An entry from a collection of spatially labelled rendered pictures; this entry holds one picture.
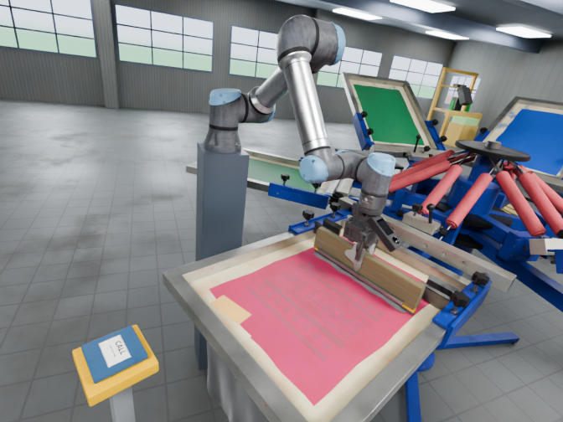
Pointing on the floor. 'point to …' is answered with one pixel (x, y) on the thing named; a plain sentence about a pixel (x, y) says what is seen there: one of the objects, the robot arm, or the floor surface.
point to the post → (116, 383)
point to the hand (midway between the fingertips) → (362, 266)
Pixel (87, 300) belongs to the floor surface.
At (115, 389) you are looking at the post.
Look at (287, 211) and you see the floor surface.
